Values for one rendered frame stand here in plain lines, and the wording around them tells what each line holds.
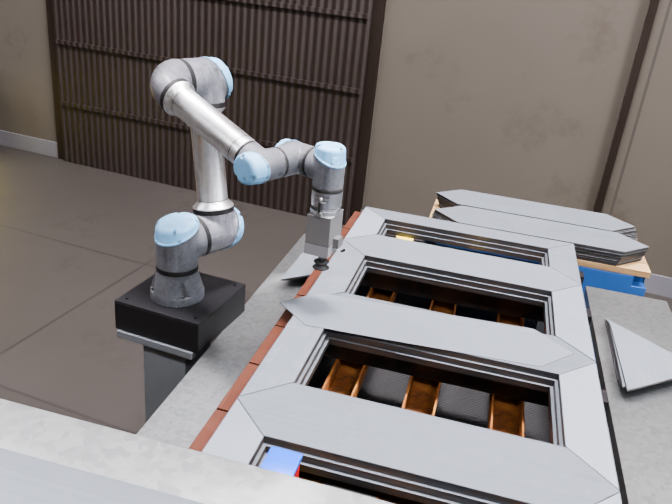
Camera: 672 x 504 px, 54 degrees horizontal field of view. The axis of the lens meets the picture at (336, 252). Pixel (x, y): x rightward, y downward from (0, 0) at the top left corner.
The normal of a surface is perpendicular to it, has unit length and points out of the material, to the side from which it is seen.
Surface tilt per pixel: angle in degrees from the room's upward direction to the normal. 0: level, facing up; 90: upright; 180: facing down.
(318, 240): 90
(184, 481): 0
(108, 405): 0
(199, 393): 0
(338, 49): 90
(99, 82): 90
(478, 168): 90
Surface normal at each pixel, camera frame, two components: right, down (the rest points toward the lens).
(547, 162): -0.35, 0.36
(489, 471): 0.10, -0.91
